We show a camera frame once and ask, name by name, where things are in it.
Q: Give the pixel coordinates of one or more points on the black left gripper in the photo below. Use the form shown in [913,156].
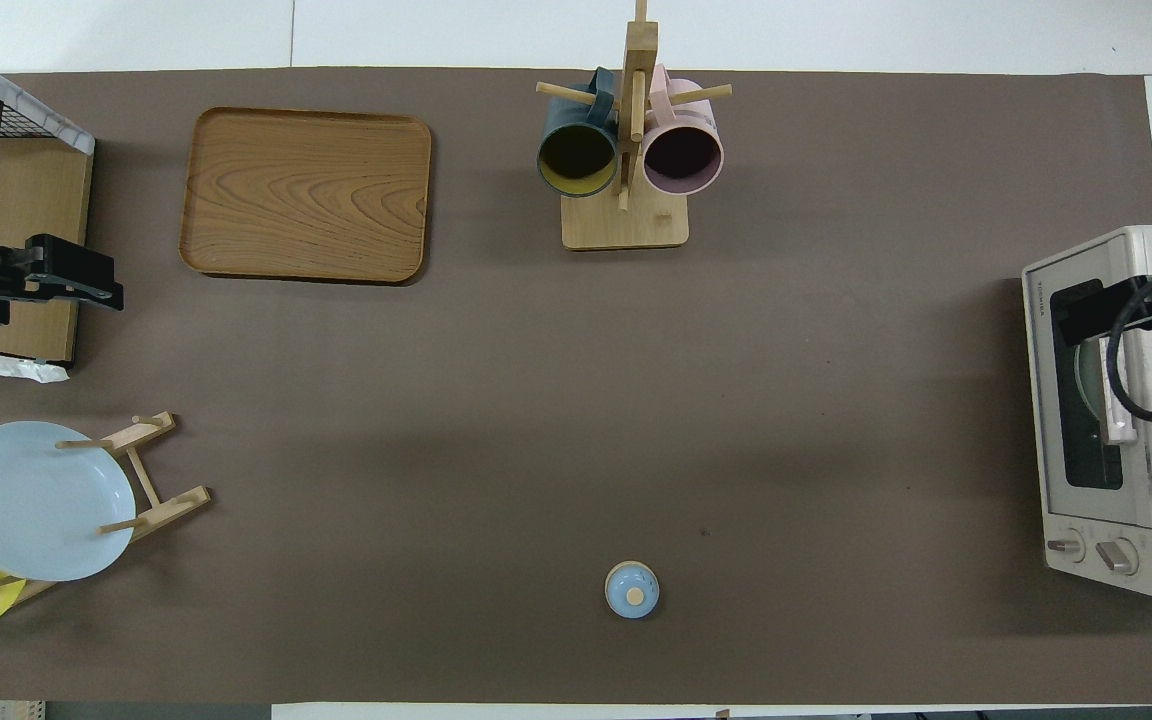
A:
[46,265]

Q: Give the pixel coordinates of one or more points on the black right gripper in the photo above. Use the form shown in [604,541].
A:
[1096,315]

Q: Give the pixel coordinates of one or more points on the light green plate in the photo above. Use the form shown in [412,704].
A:
[1088,380]

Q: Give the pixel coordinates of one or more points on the glass oven door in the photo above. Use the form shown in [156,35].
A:
[1136,490]

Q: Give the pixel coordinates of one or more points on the silver oven knob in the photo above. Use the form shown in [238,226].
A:
[1066,546]
[1116,556]

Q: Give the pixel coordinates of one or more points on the wooden serving tray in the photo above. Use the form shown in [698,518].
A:
[306,195]

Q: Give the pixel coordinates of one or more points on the light blue plate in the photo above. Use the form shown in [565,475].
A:
[26,500]

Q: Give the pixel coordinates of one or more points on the wooden plate rack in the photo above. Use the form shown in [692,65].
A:
[171,510]

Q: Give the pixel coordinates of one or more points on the pink mug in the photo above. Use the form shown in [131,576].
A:
[681,155]

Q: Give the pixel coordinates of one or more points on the brown table mat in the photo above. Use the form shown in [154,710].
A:
[636,400]

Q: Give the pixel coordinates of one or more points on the wooden mug tree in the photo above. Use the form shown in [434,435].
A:
[626,230]

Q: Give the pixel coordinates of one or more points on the dark blue mug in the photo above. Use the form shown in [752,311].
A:
[576,160]

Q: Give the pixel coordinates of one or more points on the small blue call bell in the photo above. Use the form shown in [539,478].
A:
[631,590]

